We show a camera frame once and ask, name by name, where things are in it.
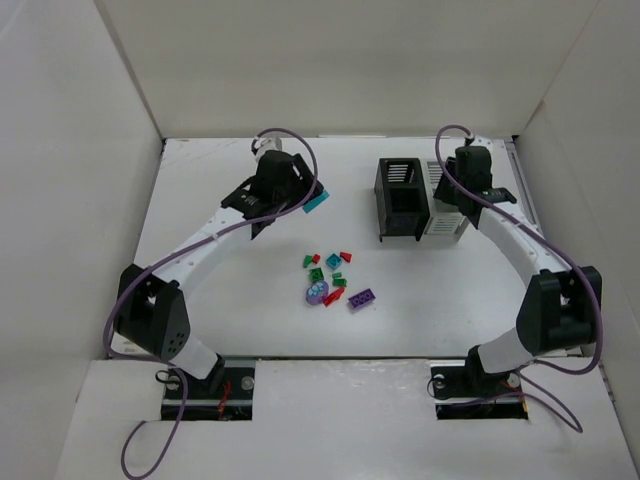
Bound long teal lego brick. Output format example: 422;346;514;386
302;190;330;214

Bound purple round paw lego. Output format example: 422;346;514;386
305;280;330;306

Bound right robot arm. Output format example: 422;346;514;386
431;145;603;400

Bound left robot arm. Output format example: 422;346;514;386
112;147;324;392

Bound white slatted container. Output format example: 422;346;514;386
420;158;469;242

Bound black slatted container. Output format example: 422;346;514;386
374;158;430;242

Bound teal square lego brick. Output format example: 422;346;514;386
326;253;343;271

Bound red slope lego upper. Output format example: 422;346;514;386
339;251;352;263

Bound long red lego piece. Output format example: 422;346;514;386
323;287;345;307

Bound purple rectangular lego brick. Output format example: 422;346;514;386
348;289;376;310

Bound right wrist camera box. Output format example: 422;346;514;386
464;132;495;151

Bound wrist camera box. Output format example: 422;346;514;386
250;136;282;161
464;132;495;151

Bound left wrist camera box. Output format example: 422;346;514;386
250;136;282;161

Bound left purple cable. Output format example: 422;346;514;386
102;127;321;479

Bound purple cable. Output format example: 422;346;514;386
434;124;604;434
102;127;321;479

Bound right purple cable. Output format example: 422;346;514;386
434;124;604;434

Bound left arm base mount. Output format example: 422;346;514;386
155;358;256;422

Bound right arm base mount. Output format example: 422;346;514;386
427;362;528;421

